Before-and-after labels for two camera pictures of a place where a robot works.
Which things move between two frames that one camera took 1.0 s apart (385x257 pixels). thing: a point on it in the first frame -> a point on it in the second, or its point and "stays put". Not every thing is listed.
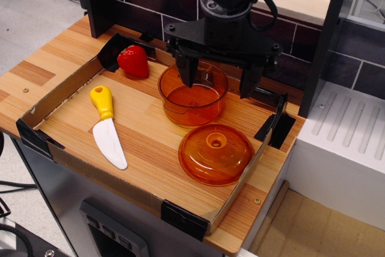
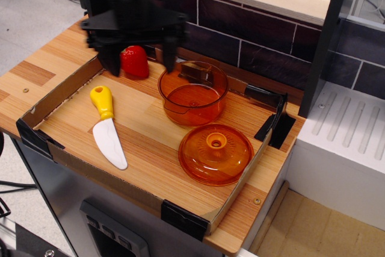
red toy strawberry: [133, 59] stays put
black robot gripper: [224, 35] -> [124, 17]
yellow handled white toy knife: [104, 133] stays put
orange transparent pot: [197, 105] stays put
